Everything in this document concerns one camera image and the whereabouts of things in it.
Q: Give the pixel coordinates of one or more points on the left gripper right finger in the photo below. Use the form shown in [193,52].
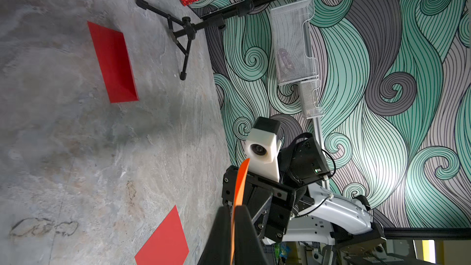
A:
[247,247]

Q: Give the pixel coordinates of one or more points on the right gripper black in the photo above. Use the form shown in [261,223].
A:
[270,205]

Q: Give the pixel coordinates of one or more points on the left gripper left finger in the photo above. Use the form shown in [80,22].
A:
[218,247]

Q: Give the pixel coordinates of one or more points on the orange square paper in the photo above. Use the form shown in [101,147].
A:
[238,200]

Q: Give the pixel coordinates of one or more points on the red square paper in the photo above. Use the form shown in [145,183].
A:
[114,62]
[167,245]

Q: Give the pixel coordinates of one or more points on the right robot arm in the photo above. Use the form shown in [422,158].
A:
[318,214]

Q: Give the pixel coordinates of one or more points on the clear plastic bin small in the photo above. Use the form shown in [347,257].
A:
[308,91]

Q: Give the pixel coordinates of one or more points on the clear plastic bin large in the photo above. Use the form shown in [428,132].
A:
[295,61]

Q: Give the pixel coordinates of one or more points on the black mini tripod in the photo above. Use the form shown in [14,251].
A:
[183,32]

